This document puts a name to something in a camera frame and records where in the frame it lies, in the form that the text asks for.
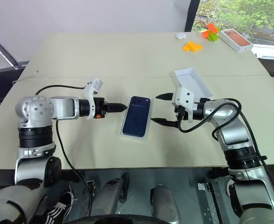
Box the boxed phone orange picture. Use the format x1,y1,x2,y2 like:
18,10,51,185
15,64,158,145
219,28,254,53

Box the black side table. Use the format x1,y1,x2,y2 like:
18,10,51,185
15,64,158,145
0,60,30,123

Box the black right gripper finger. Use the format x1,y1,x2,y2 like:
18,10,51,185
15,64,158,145
150,118,178,127
155,92,175,102

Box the grey robot left leg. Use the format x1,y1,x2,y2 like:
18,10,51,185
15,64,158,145
91,172,131,217

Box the orange toy block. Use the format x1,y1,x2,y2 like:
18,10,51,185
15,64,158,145
201,23,218,39

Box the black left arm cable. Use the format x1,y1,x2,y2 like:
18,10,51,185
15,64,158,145
35,84,92,217

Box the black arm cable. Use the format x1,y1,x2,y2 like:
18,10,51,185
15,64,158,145
177,98,274,217
35,84,92,217

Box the grey robot leg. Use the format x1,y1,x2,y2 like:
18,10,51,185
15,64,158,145
91,172,131,217
150,184,181,224

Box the green toy block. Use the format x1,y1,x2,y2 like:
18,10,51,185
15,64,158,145
208,27,221,42

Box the dark rounded robot torso edge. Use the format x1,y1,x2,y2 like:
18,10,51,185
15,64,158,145
64,213,156,224

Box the perforated metal strip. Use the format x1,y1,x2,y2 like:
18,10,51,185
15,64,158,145
197,182,231,224

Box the grey robot right leg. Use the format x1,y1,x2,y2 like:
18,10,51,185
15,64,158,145
150,184,181,224

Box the black window pillar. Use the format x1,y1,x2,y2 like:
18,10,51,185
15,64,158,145
184,0,201,33

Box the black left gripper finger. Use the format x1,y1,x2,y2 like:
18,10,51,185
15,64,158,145
105,102,128,109
105,107,128,113

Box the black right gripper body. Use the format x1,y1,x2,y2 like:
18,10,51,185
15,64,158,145
174,105,190,122

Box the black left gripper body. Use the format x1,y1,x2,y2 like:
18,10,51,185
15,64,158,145
93,97,110,119

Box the black sneaker with white stripes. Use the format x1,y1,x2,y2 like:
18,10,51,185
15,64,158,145
44,186,76,224

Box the white phone box lid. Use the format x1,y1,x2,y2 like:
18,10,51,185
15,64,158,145
173,67,214,99

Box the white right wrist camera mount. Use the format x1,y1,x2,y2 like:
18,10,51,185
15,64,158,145
171,86,198,123

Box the dark blue smartphone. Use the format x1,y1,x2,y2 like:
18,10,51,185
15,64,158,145
122,95,151,138

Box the yellow toy blocks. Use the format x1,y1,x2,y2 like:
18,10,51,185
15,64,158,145
182,41,204,53

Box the white phone box base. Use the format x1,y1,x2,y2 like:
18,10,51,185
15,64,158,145
119,96,154,141

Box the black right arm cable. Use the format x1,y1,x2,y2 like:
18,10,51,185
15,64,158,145
177,98,274,217

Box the dark slanted metal bar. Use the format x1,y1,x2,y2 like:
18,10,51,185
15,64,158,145
0,29,19,69

